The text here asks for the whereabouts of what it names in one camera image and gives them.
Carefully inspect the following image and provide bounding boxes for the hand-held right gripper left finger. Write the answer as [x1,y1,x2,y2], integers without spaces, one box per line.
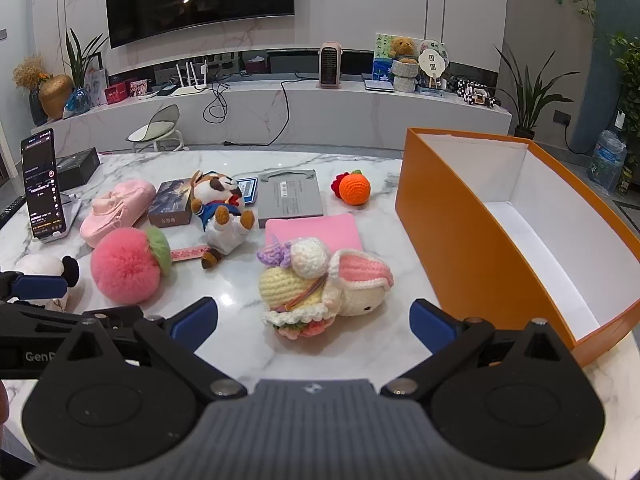
[47,296,248,402]

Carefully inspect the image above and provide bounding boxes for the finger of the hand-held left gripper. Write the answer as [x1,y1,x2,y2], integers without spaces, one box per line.
[0,270,69,306]

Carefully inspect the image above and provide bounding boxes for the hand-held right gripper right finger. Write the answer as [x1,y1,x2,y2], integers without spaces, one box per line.
[381,298,586,402]

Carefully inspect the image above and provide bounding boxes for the white panda plush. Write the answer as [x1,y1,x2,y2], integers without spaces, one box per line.
[14,254,81,313]

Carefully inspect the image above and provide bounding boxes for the orange cardboard box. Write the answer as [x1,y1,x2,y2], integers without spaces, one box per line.
[395,127,640,368]

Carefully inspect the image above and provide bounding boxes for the pink fabric bag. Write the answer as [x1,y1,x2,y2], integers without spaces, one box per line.
[80,179,157,249]

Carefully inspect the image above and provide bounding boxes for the crochet bunny doll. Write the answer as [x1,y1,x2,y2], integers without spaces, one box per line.
[257,237,395,342]

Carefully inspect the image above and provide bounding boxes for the plush dog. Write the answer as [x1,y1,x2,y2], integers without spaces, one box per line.
[189,170,257,270]

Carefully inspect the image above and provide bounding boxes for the crochet orange fruit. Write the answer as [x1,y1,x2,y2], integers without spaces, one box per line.
[330,170,372,206]

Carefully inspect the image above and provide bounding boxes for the pink ribbon tag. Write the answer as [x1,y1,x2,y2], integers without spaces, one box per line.
[170,244,211,264]

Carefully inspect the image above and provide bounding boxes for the black remote control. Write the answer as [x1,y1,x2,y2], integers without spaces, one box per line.
[0,195,26,230]

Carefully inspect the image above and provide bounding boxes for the white phone stand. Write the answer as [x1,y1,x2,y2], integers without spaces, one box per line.
[30,192,83,244]

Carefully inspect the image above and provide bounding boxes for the pink fluffy peach plush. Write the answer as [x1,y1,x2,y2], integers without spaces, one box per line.
[91,226,172,306]

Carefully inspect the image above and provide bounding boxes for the black smartphone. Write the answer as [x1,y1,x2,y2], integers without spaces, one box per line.
[20,128,66,241]

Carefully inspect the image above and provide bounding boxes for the illustrated book box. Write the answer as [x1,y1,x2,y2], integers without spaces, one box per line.
[147,178,201,229]

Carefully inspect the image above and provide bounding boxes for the black tissue box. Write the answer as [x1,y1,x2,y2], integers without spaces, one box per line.
[55,147,101,192]

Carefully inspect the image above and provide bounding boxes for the blue framed card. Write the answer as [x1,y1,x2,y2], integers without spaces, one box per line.
[235,177,259,205]

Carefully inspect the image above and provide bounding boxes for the pink notebook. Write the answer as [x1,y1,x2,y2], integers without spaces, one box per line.
[265,212,364,261]

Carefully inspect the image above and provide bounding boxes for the grey flat box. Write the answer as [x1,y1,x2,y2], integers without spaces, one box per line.
[256,169,326,231]

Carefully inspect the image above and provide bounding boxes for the blue glass vase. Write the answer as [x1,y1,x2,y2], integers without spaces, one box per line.
[64,87,92,118]

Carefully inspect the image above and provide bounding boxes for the gold vase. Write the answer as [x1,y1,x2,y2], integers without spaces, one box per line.
[39,75,75,121]

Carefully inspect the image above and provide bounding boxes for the small white chair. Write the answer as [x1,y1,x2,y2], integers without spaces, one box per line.
[126,105,190,153]

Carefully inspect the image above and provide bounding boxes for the red gift box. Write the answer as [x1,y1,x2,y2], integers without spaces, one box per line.
[104,82,133,106]

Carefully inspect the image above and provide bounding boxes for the picture card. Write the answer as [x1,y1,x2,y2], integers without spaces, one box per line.
[84,67,108,106]

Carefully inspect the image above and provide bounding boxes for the dried flowers in dark vase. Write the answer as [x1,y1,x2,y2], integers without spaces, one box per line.
[12,55,52,127]

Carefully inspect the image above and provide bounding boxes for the green leafy plant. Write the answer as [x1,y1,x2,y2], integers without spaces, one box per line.
[64,27,109,91]

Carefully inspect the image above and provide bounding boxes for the white router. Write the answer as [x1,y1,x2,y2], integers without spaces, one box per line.
[170,59,211,97]

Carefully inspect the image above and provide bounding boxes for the black white checkered toy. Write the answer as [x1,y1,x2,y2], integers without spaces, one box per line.
[450,77,501,107]

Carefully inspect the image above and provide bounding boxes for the large water bottle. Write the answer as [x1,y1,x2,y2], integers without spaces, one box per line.
[587,130,628,195]

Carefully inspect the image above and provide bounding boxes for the tall potted plant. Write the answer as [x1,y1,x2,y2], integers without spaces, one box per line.
[492,45,576,140]

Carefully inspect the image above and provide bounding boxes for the white knit basket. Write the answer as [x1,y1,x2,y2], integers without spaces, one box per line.
[392,60,419,93]

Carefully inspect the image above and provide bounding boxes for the blue tissue box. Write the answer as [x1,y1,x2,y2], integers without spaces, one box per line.
[372,57,396,83]

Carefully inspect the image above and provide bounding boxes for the round paper fan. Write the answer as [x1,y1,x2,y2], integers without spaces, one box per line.
[419,40,450,90]

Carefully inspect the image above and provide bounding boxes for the brown teddy bear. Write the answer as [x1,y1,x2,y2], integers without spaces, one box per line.
[389,36,418,64]

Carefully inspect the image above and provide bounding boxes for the pink space heater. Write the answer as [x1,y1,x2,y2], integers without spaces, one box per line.
[316,41,344,90]

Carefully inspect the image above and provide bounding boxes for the bushy green plant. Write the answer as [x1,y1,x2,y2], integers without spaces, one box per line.
[607,32,640,196]

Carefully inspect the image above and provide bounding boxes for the looped black cable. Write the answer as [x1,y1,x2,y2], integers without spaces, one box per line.
[202,80,232,123]

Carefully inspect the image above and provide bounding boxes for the black power cable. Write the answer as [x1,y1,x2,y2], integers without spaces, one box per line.
[223,79,321,149]

